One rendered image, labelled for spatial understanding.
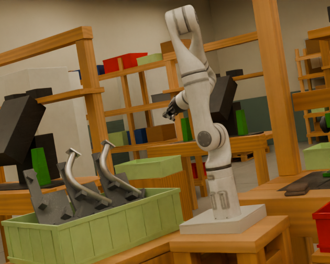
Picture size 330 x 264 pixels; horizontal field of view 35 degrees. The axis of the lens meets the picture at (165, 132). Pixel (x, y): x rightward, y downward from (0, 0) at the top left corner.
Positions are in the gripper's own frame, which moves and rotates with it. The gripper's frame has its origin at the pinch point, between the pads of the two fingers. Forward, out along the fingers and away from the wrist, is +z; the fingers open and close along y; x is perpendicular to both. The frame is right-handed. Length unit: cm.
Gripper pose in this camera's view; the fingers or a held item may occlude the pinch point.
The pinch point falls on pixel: (166, 114)
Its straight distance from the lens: 231.9
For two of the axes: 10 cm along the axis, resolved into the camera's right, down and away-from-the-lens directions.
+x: 8.5, 3.8, 3.6
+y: -1.8, 8.5, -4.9
